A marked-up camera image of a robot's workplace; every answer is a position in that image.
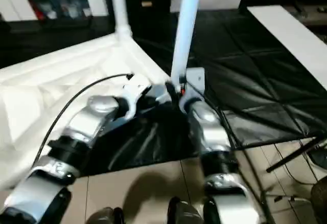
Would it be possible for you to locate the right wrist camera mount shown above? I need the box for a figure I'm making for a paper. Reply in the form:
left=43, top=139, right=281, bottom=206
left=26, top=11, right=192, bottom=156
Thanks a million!
left=178, top=67, right=206, bottom=112

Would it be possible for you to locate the black stand leg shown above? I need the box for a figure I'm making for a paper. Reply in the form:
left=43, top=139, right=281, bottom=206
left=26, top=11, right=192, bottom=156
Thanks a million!
left=265, top=134, right=327, bottom=173

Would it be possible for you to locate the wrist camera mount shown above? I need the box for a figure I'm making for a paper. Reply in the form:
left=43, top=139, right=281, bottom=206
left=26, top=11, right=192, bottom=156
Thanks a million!
left=120, top=80, right=153, bottom=122
left=178, top=67, right=206, bottom=112

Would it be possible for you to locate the white flat board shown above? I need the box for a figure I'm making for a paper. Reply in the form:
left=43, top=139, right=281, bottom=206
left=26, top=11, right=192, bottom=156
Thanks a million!
left=246, top=4, right=327, bottom=92

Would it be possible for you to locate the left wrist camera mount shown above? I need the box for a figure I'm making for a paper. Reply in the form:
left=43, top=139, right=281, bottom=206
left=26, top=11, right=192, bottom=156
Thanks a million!
left=120, top=80, right=153, bottom=122

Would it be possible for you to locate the white plastic table top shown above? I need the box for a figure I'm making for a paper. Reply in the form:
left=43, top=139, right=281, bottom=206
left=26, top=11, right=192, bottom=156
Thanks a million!
left=0, top=29, right=179, bottom=191

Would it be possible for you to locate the red bottle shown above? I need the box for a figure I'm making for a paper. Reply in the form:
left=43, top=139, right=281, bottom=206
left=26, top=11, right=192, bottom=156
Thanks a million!
left=33, top=1, right=42, bottom=20

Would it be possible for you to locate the chrome tube frame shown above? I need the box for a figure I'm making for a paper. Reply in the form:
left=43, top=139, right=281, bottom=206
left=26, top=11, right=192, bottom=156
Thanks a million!
left=263, top=190, right=327, bottom=224

